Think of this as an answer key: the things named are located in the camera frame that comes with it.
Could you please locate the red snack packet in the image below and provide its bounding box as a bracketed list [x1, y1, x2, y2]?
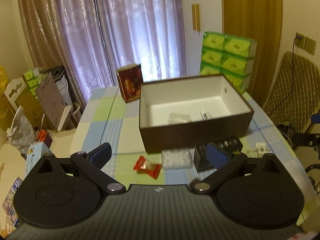
[133, 155, 162, 179]

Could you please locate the green tissue pack stack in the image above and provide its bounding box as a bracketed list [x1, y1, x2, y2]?
[200, 31, 257, 93]

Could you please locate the red gift box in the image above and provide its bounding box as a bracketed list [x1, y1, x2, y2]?
[116, 64, 143, 103]

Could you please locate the white plastic hair clip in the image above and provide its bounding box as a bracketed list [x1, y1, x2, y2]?
[246, 142, 268, 158]

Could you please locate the large brown cardboard box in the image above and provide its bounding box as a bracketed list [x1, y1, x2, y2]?
[139, 74, 254, 153]

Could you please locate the blue carton box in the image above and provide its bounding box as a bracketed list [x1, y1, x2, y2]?
[25, 142, 52, 177]

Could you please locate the purple sheer curtain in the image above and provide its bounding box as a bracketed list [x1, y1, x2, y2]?
[18, 0, 186, 107]

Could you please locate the checked tablecloth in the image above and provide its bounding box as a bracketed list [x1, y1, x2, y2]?
[69, 87, 319, 224]

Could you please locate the clear floss pick box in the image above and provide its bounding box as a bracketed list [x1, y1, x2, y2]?
[162, 148, 193, 170]

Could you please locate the brown wooden door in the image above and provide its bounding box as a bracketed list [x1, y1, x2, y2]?
[222, 0, 283, 105]

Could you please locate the quilted beige chair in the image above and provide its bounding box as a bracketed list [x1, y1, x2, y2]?
[263, 51, 319, 133]

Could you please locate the black power cable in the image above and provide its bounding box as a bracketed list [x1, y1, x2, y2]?
[268, 36, 303, 117]

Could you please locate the wall power socket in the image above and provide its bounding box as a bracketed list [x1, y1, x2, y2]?
[295, 33, 316, 55]

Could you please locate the black product box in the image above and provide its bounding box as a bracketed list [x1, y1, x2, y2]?
[194, 137, 243, 172]

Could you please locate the brown paper bag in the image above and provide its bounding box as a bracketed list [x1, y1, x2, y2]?
[36, 73, 72, 131]

